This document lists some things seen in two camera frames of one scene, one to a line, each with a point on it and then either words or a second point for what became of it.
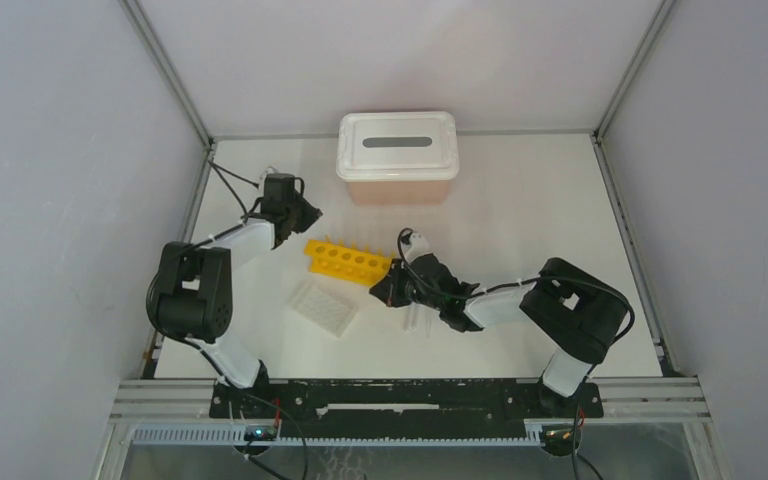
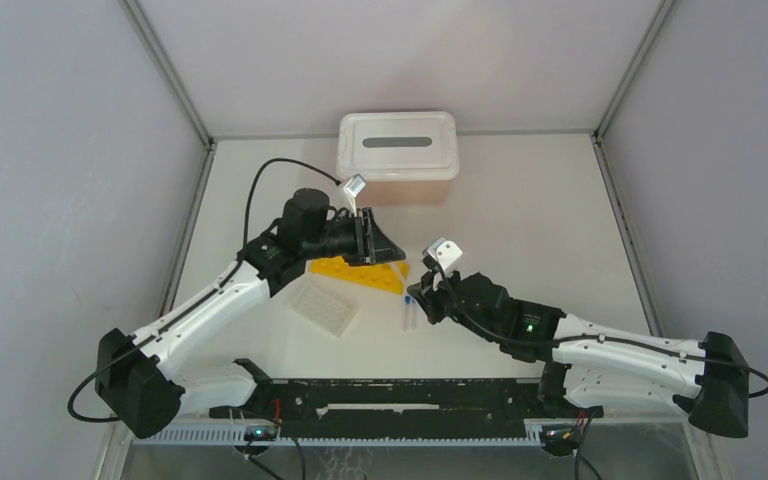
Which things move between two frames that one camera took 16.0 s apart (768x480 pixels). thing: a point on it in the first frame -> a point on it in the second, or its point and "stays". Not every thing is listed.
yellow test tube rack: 347,262 stays
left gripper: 311,214 -> 370,244
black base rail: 402,408 stays
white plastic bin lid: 398,146 stays
